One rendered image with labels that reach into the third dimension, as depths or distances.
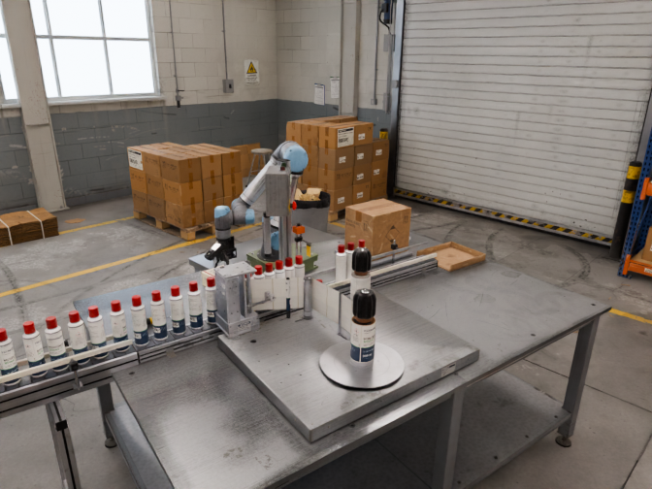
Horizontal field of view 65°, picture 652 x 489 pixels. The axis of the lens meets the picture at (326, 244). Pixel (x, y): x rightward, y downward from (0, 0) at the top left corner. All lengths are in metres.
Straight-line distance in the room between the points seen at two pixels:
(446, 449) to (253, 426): 0.82
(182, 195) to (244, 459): 4.29
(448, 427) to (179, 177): 4.18
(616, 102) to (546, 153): 0.86
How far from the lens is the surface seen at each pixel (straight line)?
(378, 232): 2.86
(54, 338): 2.02
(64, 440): 2.07
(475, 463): 2.60
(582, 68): 6.18
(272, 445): 1.67
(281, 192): 2.19
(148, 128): 7.94
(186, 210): 5.72
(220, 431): 1.74
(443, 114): 6.90
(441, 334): 2.17
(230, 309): 2.05
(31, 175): 7.43
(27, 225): 6.35
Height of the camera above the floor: 1.95
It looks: 21 degrees down
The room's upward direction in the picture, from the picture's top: 1 degrees clockwise
